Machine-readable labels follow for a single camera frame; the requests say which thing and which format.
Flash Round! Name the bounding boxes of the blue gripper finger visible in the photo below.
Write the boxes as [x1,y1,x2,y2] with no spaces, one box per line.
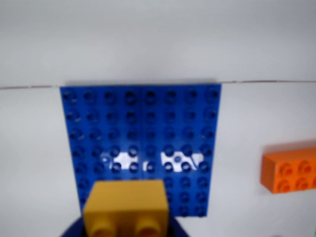
[168,216,192,237]
[59,216,86,237]

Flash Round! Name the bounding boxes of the yellow 2x2 block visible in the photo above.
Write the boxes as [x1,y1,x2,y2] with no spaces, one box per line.
[83,180,170,237]

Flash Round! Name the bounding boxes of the orange 2x4 block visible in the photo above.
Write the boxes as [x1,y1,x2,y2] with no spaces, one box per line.
[261,142,316,195]

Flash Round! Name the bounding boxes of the blue 8x8 stud plate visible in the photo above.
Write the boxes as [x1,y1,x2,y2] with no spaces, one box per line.
[60,83,222,219]

